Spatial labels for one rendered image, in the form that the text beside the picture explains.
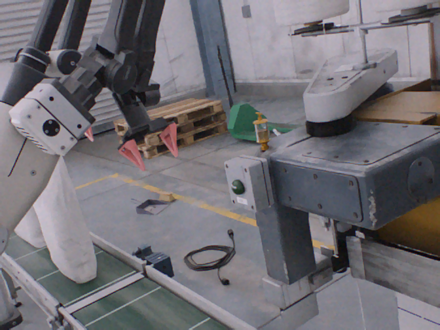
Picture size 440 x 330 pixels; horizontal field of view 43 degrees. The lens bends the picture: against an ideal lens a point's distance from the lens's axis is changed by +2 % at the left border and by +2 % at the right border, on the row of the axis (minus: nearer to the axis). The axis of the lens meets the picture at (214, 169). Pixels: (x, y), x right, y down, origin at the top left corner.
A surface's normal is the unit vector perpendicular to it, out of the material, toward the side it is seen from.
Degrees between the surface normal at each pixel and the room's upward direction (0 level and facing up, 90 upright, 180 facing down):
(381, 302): 0
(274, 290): 90
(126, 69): 119
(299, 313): 90
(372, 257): 90
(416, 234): 90
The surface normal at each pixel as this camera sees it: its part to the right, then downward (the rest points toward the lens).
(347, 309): -0.19, -0.94
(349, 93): 0.85, -0.01
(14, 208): 0.27, 0.62
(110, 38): -0.52, 0.17
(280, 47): -0.80, 0.32
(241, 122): 0.50, -0.11
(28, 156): 0.57, 0.13
